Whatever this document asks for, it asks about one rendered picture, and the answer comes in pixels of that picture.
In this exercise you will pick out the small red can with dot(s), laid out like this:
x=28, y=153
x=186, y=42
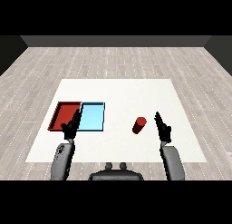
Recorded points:
x=139, y=125

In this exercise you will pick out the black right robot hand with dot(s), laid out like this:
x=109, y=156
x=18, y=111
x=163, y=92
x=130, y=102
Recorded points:
x=164, y=131

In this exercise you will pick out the light blue shallow open box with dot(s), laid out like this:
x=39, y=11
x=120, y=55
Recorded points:
x=91, y=115

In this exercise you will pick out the dark grey robot body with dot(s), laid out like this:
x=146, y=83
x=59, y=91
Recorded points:
x=115, y=174

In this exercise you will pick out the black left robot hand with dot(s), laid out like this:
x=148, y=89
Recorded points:
x=71, y=128

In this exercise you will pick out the red shallow open box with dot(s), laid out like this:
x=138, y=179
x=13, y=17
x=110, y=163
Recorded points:
x=64, y=115

